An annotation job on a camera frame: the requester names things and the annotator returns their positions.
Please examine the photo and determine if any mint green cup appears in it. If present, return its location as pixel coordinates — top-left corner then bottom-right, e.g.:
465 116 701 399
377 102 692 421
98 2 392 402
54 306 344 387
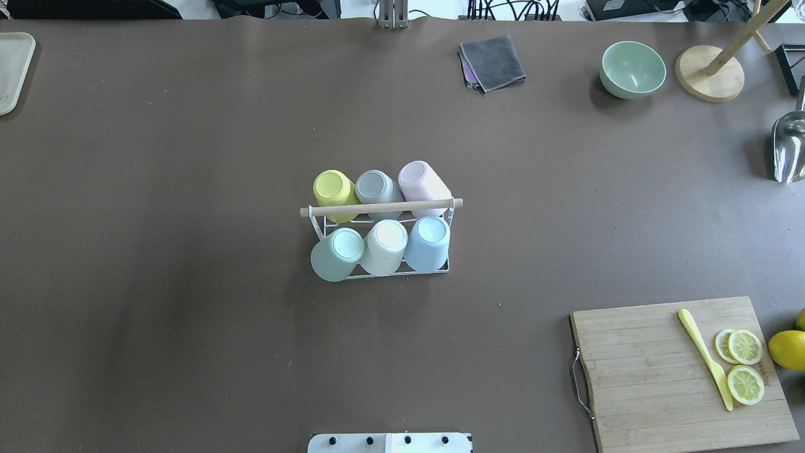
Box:
311 228 365 282

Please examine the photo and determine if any grey cup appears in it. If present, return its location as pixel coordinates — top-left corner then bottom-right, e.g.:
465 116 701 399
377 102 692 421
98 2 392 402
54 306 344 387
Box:
355 169 405 204

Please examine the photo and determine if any yellow plastic knife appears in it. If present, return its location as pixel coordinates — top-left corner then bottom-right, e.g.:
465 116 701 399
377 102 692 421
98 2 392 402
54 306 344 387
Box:
677 309 734 411

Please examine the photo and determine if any metal scoop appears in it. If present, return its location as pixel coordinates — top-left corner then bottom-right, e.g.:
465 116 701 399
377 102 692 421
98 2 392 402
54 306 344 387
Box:
772 77 804 184

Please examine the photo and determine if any wooden mug tree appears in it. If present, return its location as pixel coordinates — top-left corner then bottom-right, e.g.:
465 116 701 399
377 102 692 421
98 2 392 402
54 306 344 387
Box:
674 1 791 103

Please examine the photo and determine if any wooden cutting board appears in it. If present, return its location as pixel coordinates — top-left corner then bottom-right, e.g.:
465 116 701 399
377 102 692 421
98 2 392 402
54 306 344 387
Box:
571 296 800 452

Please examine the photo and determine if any lemon slice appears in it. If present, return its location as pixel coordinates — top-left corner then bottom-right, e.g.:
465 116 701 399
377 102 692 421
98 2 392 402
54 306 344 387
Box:
726 365 765 405
714 329 763 366

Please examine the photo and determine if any grey folded cloth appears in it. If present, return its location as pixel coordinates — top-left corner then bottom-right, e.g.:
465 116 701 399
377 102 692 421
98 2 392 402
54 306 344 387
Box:
458 35 526 92

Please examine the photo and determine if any yellow lemon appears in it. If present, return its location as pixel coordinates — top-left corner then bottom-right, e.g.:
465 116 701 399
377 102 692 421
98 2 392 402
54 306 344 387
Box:
767 330 804 372
794 308 805 332

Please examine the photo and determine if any cream tray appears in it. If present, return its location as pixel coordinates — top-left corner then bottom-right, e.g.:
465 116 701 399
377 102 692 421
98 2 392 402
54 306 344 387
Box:
1 32 36 115

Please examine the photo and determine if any pink cup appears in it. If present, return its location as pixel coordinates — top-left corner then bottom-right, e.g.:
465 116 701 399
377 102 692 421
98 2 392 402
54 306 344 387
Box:
397 160 452 203

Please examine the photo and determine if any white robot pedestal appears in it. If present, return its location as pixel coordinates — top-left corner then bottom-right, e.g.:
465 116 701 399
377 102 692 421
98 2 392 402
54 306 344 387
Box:
307 431 474 452

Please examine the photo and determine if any light blue cup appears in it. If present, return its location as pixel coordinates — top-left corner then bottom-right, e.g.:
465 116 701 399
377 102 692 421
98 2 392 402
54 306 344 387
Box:
404 216 450 273

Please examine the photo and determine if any aluminium frame post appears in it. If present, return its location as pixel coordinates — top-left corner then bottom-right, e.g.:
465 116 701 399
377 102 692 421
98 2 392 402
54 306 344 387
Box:
377 0 410 29

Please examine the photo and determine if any green bowl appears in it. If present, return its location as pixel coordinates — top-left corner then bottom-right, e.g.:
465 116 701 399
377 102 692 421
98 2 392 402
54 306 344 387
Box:
600 41 667 100

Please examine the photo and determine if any white cup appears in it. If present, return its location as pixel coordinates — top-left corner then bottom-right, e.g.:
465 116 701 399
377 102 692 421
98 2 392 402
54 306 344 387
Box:
360 219 408 276

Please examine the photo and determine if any white wire cup holder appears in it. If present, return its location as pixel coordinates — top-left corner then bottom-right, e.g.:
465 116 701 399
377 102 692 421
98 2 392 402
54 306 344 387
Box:
299 198 464 282

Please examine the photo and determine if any yellow cup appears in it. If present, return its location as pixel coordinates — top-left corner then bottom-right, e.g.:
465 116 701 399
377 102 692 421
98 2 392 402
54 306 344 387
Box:
313 169 360 207

